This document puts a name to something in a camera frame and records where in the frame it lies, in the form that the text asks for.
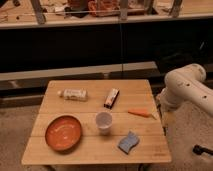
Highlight orange carrot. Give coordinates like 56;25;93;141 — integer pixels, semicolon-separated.
128;109;156;120

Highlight white plastic bottle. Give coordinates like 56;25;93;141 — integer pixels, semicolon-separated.
57;89;87;101

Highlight orange clutter on shelf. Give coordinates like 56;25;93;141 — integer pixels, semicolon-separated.
67;0;120;18

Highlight black object on floor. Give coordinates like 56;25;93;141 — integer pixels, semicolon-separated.
193;145;213;156

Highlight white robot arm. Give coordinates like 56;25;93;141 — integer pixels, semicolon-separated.
157;63;213;127

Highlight orange ceramic bowl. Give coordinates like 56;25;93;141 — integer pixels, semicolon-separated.
45;115;82;151

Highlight blue sponge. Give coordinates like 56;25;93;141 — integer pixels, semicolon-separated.
118;131;140;154

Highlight wooden table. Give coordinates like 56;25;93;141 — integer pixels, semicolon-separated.
22;80;171;165

